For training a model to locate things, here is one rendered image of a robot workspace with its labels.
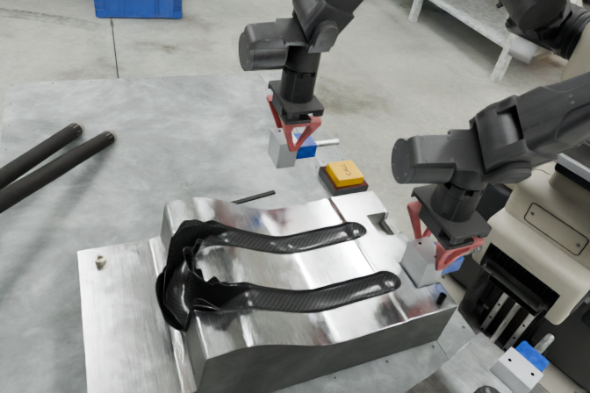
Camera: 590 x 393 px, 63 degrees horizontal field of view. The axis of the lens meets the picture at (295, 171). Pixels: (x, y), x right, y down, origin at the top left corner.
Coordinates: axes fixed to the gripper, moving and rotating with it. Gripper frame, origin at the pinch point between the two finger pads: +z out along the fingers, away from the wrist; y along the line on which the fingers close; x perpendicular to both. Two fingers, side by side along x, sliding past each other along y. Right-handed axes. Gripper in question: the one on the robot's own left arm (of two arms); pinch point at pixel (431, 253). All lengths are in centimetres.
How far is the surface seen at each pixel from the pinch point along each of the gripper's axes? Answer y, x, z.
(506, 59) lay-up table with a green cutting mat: -199, 233, 78
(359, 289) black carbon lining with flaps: -0.2, -11.0, 4.9
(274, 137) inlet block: -29.3, -14.7, -3.0
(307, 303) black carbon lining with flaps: 0.2, -19.6, 4.7
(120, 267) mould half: -14.3, -42.9, 5.9
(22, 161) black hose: -42, -56, 5
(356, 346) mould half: 7.0, -14.7, 7.0
